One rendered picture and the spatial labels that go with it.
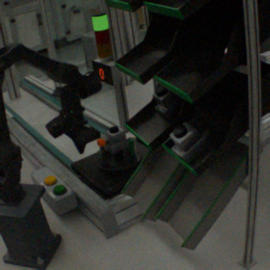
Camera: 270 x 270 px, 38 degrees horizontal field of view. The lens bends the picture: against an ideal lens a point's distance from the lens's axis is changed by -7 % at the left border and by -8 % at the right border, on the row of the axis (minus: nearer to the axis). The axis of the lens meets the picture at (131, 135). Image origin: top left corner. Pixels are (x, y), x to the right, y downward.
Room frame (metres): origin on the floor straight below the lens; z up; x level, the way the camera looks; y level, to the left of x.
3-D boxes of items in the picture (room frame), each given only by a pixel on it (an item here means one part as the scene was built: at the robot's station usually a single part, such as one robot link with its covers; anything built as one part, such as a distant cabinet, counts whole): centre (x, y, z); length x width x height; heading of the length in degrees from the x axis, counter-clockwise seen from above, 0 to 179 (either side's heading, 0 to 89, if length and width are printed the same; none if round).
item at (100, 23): (1.36, 0.05, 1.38); 0.05 x 0.05 x 0.05
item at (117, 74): (1.36, 0.05, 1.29); 0.12 x 0.05 x 0.25; 31
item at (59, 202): (1.10, 0.28, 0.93); 0.21 x 0.07 x 0.06; 31
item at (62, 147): (1.40, 0.18, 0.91); 0.84 x 0.28 x 0.10; 31
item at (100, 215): (1.29, 0.32, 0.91); 0.89 x 0.06 x 0.11; 31
